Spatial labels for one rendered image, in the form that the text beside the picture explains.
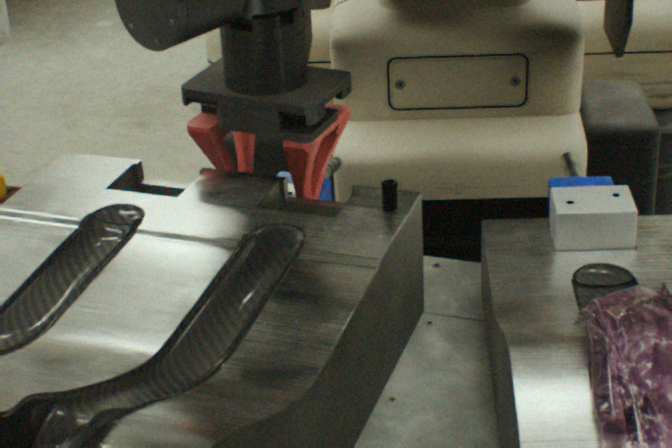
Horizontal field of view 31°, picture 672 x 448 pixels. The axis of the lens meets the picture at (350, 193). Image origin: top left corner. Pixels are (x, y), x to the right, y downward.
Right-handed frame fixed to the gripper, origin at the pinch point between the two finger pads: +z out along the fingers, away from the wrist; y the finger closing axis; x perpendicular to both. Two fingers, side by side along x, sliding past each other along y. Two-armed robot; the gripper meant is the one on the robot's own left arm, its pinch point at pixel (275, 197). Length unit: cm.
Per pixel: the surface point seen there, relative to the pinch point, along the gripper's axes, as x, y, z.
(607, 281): -3.9, 25.0, -0.8
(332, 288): -15.5, 12.1, -4.2
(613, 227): -0.7, 24.5, -2.8
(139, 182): -6.2, -7.1, -2.9
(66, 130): 155, -149, 85
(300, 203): -5.0, 4.7, -2.9
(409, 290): -6.8, 13.2, 0.8
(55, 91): 176, -168, 85
